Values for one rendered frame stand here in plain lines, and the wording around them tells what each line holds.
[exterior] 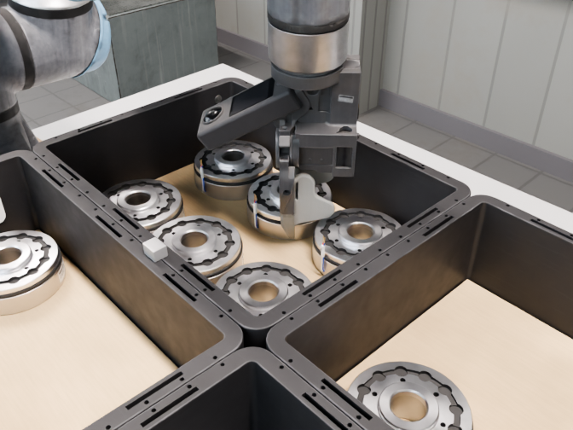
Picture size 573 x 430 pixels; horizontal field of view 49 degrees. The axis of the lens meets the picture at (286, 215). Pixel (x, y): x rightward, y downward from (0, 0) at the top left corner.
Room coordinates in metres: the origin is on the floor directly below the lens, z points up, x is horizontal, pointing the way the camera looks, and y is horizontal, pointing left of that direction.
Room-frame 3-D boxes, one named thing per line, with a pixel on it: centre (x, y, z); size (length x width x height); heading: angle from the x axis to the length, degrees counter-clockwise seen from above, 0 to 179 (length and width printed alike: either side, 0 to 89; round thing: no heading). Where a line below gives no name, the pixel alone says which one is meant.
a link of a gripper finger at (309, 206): (0.56, -0.02, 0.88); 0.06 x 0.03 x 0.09; 88
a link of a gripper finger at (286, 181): (0.56, 0.00, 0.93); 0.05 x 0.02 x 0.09; 178
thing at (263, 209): (0.63, 0.00, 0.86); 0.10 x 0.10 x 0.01
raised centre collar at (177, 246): (0.53, 0.10, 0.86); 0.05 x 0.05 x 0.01
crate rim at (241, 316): (0.58, 0.05, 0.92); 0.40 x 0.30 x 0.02; 43
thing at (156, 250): (0.43, 0.11, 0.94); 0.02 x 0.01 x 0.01; 43
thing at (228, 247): (0.53, 0.10, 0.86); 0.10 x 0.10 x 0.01
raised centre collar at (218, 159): (0.71, 0.07, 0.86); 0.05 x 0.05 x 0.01
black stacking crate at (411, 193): (0.58, 0.05, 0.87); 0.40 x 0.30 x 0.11; 43
